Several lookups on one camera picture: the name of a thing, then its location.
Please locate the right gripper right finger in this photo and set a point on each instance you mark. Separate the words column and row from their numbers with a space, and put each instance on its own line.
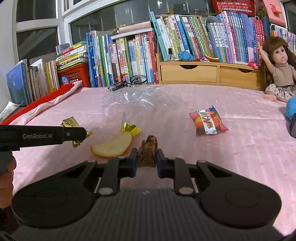
column 177, row 170

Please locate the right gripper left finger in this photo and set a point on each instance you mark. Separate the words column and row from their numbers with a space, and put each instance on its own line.
column 113, row 171

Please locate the apple slice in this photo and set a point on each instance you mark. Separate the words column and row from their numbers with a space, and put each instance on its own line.
column 114, row 148

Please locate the brown wrapper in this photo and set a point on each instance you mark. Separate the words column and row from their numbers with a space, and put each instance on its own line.
column 147, row 152

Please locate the small gold foil wrapper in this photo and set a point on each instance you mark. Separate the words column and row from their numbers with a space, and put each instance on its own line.
column 132, row 129

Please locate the colourful snack packet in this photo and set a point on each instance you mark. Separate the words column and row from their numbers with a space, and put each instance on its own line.
column 208, row 122

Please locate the gold foil candy wrapper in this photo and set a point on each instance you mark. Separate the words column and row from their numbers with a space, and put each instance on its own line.
column 73, row 132

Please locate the clear plastic wrap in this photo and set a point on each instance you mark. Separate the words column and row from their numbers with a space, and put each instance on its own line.
column 144, row 96

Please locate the stack of flat books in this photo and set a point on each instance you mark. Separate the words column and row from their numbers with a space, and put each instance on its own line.
column 72, row 56

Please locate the upright books left row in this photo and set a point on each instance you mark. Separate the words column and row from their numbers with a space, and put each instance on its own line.
column 128, row 51

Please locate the upright books row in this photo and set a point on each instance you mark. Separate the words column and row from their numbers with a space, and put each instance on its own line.
column 226, row 38
column 128, row 51

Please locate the upright books right row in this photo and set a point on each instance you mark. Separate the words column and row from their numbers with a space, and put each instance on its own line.
column 226, row 38

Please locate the person's left hand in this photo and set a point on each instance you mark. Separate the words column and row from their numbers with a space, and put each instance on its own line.
column 6, row 185

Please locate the red folded cloth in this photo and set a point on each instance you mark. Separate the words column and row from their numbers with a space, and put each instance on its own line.
column 49, row 97

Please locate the large blue book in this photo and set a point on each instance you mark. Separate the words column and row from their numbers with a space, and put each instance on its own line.
column 17, row 84

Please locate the red plastic crate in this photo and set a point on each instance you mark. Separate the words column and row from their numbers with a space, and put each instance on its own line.
column 79, row 72

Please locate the wooden drawer organizer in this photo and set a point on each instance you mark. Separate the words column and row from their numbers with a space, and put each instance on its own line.
column 209, row 73

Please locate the blue yarn ball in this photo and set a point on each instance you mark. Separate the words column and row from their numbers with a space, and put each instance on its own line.
column 185, row 56

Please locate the blue Doraemon plush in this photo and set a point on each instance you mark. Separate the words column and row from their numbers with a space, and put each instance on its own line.
column 290, row 112

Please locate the brown-haired doll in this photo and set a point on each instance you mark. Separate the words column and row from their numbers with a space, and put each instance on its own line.
column 278, row 69

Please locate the red basket on top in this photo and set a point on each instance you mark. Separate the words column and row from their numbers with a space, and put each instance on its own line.
column 237, row 6

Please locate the pink box on shelf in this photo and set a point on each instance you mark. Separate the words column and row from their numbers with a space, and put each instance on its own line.
column 274, row 12

